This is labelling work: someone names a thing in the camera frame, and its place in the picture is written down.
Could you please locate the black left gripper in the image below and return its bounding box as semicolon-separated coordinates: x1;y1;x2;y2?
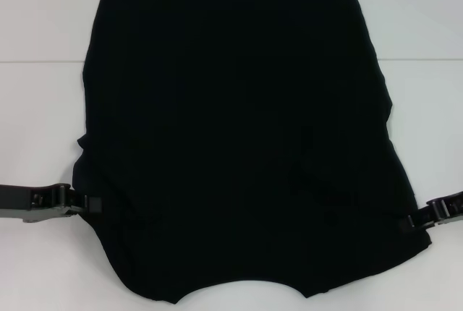
0;182;103;224

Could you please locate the black printed t-shirt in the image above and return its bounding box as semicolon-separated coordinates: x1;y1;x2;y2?
72;0;433;294

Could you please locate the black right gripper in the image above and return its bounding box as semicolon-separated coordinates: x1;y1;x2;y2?
401;190;463;234

